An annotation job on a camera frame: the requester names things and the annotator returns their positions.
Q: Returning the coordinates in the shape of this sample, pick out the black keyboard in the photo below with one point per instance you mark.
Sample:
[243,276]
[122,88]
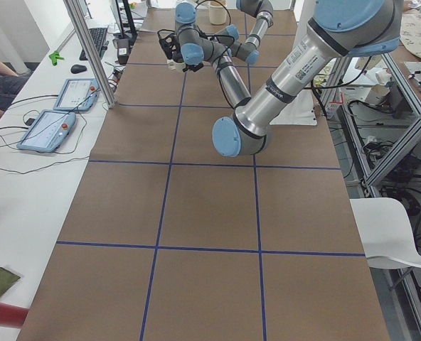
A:
[99,38]

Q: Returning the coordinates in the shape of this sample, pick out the grey teach pendant tablet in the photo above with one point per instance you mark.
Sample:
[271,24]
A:
[47,132]

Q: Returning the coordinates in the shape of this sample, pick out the aluminium frame post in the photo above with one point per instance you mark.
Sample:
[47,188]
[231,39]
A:
[87,43]

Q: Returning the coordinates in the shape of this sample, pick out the red cylinder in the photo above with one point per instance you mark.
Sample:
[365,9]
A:
[12,316]

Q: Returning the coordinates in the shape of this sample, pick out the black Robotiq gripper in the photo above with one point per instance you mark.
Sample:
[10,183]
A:
[175,55]

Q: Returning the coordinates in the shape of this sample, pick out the white plastic chair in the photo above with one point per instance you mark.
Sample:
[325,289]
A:
[386,233]

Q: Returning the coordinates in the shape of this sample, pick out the white plastic mug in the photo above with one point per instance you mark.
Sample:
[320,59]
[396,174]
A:
[175,66]

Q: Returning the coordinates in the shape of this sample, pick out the black computer mouse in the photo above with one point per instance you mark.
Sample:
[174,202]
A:
[77,69]

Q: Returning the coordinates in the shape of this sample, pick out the green plastic clamp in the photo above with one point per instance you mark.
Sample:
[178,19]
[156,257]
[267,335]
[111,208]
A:
[55,57]

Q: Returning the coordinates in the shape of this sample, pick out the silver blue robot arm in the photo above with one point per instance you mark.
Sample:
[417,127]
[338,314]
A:
[336,29]

